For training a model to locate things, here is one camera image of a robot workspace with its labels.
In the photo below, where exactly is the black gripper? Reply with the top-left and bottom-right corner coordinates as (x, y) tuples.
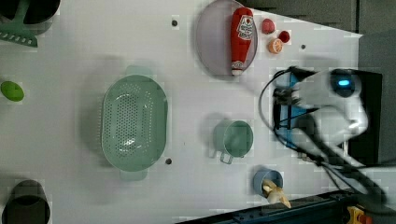
(273, 88), (300, 105)

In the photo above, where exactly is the silver toaster oven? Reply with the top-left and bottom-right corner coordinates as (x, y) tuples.
(273, 69), (382, 164)

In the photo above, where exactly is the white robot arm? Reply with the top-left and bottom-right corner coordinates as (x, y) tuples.
(272, 66), (387, 203)

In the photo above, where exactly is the orange slice toy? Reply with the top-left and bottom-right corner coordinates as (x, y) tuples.
(268, 38), (283, 54)

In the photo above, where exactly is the red strawberry toy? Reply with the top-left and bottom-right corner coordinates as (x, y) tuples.
(278, 31), (290, 43)

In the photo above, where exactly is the green metal cup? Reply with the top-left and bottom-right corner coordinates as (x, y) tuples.
(209, 119), (254, 164)

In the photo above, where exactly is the pink round toy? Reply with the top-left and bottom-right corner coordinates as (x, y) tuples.
(262, 19), (276, 35)

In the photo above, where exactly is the blue small cup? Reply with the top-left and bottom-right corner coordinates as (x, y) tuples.
(252, 168), (283, 197)

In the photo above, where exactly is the red plush ketchup bottle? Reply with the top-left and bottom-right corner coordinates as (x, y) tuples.
(231, 7), (254, 76)

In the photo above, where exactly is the grey round plate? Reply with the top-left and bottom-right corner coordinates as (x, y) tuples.
(195, 0), (258, 77)

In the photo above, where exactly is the cream plush toy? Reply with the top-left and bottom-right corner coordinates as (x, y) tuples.
(262, 179), (291, 208)

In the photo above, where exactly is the green oval colander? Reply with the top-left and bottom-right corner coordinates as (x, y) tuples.
(101, 65), (168, 181)

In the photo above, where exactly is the black utensil holder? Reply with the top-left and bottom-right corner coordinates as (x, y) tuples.
(0, 0), (61, 24)

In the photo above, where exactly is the green lime toy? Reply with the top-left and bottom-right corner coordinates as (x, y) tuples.
(1, 81), (24, 102)

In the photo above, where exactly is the green slotted spatula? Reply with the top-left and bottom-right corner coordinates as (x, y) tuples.
(0, 0), (37, 48)

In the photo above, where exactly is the dark grey cylinder cup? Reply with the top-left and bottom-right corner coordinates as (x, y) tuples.
(1, 180), (50, 224)

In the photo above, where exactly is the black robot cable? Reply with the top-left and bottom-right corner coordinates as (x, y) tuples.
(258, 65), (396, 216)

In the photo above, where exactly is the blue metal frame rail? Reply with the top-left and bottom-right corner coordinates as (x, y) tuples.
(177, 190), (356, 224)

